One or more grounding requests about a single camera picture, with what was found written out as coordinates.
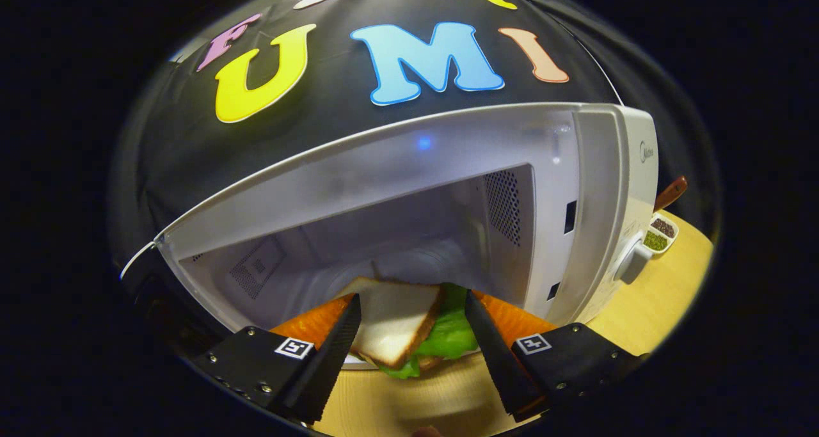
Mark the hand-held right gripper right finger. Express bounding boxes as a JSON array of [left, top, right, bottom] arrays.
[[464, 290, 644, 422]]

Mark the lettuce sandwich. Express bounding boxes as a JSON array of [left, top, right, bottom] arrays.
[[333, 277, 481, 380]]

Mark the white divided dish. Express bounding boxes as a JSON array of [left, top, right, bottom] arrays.
[[642, 213, 679, 254]]

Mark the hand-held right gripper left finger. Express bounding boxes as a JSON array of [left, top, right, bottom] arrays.
[[190, 294, 362, 424]]

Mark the black backdrop cloth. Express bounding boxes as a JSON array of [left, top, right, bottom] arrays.
[[112, 0, 720, 284]]

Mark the white microwave oven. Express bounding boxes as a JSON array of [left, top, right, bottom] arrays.
[[118, 102, 660, 370]]

